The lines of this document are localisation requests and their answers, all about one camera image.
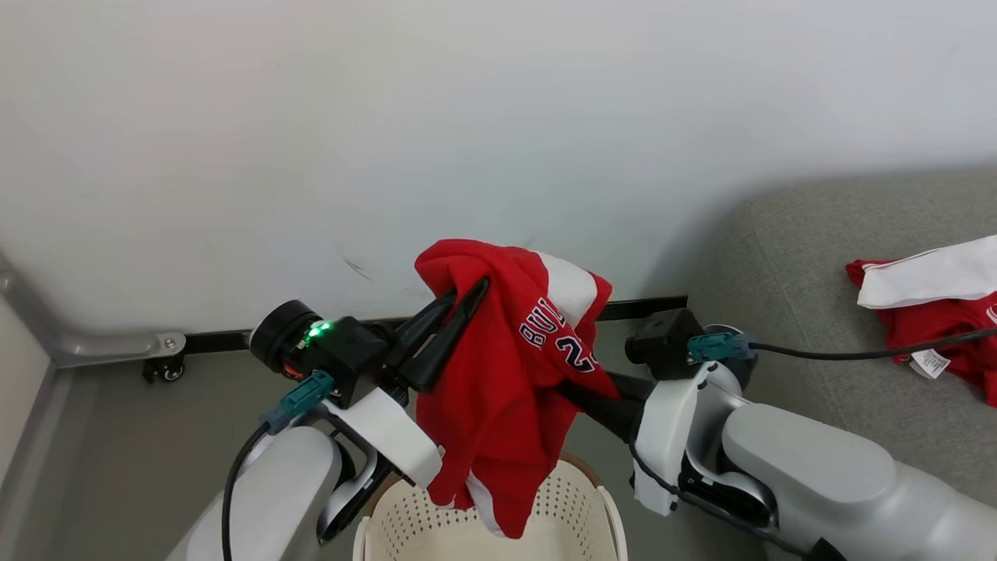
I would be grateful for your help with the grey fabric sofa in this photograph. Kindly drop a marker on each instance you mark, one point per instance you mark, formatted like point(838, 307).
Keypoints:
point(818, 257)

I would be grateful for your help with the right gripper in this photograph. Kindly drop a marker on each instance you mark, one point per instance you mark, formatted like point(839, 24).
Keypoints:
point(662, 436)

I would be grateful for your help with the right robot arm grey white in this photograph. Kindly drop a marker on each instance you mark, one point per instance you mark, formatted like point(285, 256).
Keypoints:
point(818, 475)

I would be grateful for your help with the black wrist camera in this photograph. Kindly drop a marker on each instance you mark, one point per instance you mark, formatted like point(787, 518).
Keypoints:
point(350, 358)
point(662, 343)

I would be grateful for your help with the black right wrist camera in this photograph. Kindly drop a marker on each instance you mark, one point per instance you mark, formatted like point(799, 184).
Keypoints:
point(662, 343)

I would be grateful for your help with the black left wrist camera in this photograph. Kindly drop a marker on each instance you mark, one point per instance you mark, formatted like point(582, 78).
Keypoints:
point(350, 358)

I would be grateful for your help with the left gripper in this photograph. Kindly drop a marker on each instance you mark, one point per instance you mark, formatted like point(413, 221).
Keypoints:
point(276, 335)

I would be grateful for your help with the grey metal rail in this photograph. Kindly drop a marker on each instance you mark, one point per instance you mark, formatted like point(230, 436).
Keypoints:
point(101, 347)

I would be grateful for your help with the black caster wheel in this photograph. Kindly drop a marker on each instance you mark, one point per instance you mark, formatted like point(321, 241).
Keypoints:
point(167, 370)

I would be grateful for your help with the cream perforated laundry basket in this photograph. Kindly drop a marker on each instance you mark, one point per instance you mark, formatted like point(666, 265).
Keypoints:
point(568, 514)

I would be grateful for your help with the red top with white sleeves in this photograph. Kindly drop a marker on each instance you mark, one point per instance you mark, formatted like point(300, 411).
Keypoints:
point(942, 319)

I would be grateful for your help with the red Bulls basketball jersey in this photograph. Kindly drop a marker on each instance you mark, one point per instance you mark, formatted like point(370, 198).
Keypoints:
point(498, 405)

